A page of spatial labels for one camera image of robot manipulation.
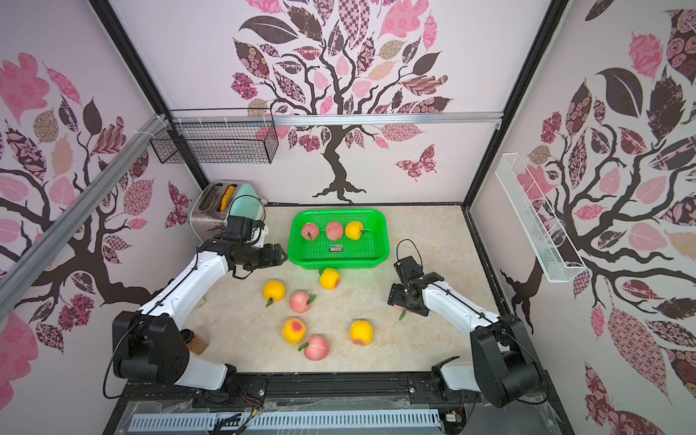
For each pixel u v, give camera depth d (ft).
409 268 2.31
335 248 3.49
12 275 1.63
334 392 2.48
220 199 3.21
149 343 1.37
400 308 2.80
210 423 2.29
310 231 3.39
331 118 3.05
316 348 2.49
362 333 2.59
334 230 3.39
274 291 2.94
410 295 2.07
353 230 3.39
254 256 2.45
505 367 1.36
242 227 2.23
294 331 2.60
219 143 3.97
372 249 3.48
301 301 2.79
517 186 2.62
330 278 3.01
